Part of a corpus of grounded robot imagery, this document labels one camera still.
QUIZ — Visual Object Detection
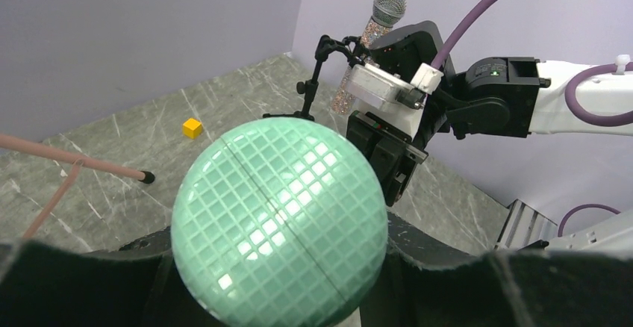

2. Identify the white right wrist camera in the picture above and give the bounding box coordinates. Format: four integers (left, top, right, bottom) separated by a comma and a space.
346, 63, 444, 137

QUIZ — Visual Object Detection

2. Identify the teal green microphone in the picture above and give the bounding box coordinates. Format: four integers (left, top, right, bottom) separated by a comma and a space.
171, 118, 388, 326

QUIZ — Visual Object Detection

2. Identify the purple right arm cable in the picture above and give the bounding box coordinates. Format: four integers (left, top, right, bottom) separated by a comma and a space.
430, 0, 633, 239

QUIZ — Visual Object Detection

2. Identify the pink music stand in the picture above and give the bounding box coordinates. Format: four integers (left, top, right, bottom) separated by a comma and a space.
0, 133, 156, 240

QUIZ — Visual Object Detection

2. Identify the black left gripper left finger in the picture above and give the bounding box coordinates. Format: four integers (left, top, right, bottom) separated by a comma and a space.
1, 228, 218, 326

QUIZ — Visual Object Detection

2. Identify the aluminium table edge rail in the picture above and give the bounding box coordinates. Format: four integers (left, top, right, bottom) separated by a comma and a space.
494, 199, 558, 249

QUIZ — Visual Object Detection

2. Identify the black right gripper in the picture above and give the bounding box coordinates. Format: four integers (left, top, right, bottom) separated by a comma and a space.
346, 110, 428, 207

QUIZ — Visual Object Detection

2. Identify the black tripod shock-mount stand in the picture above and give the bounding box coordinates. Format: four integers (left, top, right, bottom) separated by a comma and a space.
262, 34, 377, 122

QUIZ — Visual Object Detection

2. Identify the yellow cube at back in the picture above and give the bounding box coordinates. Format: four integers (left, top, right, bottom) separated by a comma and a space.
181, 118, 203, 139

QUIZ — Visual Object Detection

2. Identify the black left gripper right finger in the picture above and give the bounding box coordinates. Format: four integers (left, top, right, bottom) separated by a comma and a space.
360, 214, 632, 326

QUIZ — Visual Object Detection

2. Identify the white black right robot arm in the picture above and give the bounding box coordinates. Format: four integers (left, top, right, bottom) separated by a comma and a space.
346, 21, 632, 326

